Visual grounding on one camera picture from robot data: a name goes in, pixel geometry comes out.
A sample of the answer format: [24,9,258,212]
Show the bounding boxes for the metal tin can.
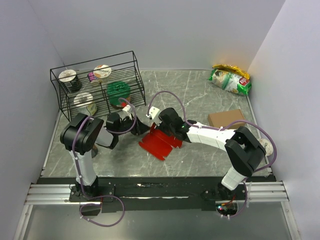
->
[91,144,99,158]

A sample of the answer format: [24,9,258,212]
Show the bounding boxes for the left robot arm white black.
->
[60,113,150,201]

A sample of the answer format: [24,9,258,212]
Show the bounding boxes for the white cup lower shelf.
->
[73,92,97,116]

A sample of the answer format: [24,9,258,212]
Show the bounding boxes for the black wire rack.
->
[50,51,146,121]

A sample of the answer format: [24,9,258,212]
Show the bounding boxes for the purple cable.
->
[148,90,277,219]
[71,97,138,228]

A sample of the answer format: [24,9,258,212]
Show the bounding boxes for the red paper box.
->
[138,123,183,161]

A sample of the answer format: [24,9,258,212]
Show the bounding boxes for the green chips bag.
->
[208,68,252,95]

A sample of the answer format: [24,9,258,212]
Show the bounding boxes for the white yogurt cup orange label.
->
[93,64,112,83]

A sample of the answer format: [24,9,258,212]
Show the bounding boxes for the brown cardboard box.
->
[207,109,245,128]

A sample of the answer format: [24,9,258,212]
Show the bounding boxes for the small purple white cup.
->
[87,72,97,82]

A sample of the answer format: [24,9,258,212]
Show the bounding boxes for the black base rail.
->
[26,176,285,216]

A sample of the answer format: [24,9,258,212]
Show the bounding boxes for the aluminium frame rail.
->
[24,157,301,240]

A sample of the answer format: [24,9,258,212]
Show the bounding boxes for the foil lid dark cup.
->
[58,69,82,93]

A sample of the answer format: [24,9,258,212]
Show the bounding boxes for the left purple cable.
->
[71,97,138,228]

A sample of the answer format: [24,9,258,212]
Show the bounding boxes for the green lidded jar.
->
[106,81,131,109]

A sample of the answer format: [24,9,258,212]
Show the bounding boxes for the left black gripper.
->
[116,113,152,136]

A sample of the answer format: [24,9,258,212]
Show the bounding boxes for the yellow chips bag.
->
[212,64,250,80]

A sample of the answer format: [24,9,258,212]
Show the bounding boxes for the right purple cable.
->
[148,90,277,219]

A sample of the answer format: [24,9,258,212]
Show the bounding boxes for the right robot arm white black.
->
[158,107,266,200]

